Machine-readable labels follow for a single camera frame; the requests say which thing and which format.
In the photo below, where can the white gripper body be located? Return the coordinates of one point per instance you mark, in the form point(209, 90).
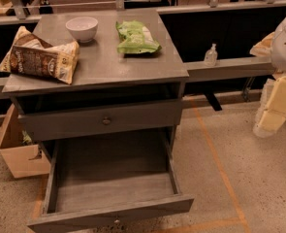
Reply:
point(262, 107)

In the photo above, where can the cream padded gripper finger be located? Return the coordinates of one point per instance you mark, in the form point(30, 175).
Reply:
point(274, 114)

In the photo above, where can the green rice chip bag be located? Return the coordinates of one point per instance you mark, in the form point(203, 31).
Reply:
point(135, 38)

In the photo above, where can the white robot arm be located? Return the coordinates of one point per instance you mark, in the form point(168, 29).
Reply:
point(274, 46)

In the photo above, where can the grey wooden drawer cabinet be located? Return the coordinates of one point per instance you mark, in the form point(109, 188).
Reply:
point(105, 77)

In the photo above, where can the open grey middle drawer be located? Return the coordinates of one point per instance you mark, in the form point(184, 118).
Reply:
point(105, 179)

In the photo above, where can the closed grey top drawer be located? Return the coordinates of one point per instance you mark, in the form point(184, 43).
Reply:
point(102, 120)

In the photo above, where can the brown and cream chip bag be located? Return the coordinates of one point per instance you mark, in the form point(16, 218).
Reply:
point(31, 55)

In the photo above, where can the grey metal railing shelf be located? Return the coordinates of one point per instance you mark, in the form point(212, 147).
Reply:
point(223, 70)

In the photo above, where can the clear sanitizer pump bottle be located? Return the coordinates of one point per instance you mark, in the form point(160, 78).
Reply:
point(211, 56)

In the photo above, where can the white ceramic bowl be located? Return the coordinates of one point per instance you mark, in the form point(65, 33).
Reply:
point(82, 29)

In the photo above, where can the brown cardboard box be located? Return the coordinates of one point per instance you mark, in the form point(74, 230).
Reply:
point(23, 160)

